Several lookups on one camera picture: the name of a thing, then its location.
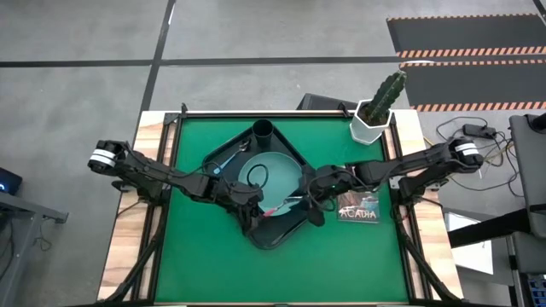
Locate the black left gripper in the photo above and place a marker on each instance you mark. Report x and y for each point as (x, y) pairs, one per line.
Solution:
(241, 196)

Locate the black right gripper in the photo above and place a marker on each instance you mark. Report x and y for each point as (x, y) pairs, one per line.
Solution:
(326, 181)

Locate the teal round plate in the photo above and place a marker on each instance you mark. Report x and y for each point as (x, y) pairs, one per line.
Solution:
(277, 179)

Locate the black plastic cup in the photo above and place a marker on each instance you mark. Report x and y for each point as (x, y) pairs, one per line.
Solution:
(262, 136)

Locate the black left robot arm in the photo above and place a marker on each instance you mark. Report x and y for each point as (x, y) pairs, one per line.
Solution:
(149, 170)

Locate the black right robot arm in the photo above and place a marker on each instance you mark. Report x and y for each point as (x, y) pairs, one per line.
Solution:
(405, 164)

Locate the black plastic tray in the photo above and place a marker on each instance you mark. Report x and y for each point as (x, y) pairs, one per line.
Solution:
(273, 234)

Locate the Acadia picture postcard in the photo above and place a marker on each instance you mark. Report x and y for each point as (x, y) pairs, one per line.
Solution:
(358, 213)

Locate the green table mat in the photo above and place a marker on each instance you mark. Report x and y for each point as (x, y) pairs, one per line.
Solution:
(205, 264)

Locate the white hexagonal plant pot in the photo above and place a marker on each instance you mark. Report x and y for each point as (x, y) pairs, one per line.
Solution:
(362, 134)

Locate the black box behind table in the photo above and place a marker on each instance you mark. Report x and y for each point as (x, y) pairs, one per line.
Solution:
(320, 102)

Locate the green cactus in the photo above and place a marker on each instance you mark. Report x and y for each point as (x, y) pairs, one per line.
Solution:
(386, 96)

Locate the white flat board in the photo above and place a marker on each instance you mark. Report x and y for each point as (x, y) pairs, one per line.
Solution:
(469, 251)

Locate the black power adapter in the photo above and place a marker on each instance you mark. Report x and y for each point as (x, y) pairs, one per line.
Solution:
(480, 131)

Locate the black orange-striped floor mat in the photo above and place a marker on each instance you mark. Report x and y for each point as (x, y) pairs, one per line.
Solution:
(469, 34)
(469, 83)

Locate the dark grey equipment stand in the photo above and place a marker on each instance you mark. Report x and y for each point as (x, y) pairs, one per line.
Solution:
(531, 170)

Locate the grey metal cart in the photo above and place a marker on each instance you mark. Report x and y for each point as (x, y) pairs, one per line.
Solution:
(25, 221)

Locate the black device with blue light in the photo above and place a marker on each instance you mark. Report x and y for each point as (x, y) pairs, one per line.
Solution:
(8, 181)

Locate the black aluminium table frame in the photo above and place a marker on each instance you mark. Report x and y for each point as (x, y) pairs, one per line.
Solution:
(176, 136)

